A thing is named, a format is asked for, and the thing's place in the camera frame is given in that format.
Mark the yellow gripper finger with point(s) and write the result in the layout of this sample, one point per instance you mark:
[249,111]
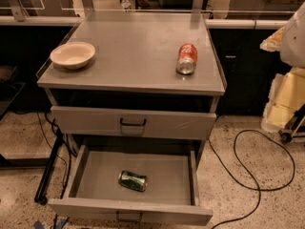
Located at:
[273,42]
[286,96]

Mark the green soda can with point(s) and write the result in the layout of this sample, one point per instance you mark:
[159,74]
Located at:
[133,181]

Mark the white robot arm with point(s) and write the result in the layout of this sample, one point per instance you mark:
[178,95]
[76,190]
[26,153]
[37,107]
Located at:
[292,50]

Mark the red soda can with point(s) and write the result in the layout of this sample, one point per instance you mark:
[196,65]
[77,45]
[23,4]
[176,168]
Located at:
[186,59]

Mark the grey drawer cabinet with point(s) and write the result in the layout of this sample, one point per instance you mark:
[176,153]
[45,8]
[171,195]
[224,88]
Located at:
[134,68]

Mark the closed top drawer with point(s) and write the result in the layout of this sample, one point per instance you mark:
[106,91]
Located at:
[121,122]

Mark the open middle drawer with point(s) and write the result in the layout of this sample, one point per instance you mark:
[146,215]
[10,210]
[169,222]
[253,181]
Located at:
[157,185]

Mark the clear water bottle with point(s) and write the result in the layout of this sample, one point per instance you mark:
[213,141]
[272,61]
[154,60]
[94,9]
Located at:
[126,4]

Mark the white bowl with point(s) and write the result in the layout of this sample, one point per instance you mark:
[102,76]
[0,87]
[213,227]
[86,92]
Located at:
[73,55]

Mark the white horizontal rail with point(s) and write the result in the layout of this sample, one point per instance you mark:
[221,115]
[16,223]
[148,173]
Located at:
[245,24]

